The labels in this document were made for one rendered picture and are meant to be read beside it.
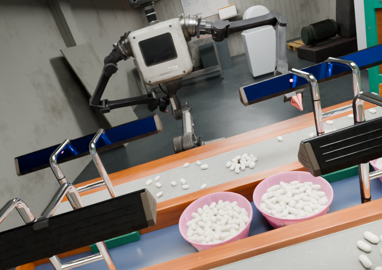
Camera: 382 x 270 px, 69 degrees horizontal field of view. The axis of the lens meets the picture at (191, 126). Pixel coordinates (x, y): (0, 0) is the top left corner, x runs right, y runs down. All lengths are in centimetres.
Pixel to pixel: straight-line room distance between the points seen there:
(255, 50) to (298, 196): 468
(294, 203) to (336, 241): 20
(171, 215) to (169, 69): 89
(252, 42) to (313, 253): 491
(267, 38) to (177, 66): 403
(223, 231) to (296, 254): 26
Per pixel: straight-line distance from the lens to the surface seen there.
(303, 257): 89
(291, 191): 110
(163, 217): 119
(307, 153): 63
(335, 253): 90
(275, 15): 187
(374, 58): 133
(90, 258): 98
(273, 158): 132
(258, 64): 563
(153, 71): 172
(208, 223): 105
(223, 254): 90
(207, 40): 636
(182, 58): 168
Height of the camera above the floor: 141
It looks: 20 degrees down
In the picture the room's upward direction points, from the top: 18 degrees counter-clockwise
